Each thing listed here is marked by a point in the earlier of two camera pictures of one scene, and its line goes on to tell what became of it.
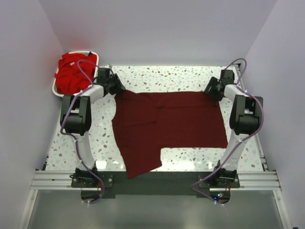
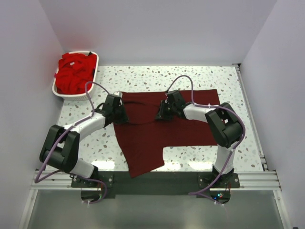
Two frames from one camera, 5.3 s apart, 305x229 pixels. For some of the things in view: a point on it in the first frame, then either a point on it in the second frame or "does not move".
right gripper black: [213, 88] -> [163, 111]
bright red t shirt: [69, 78] does not move
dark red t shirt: [145, 122] does not move
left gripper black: [115, 84] -> [121, 115]
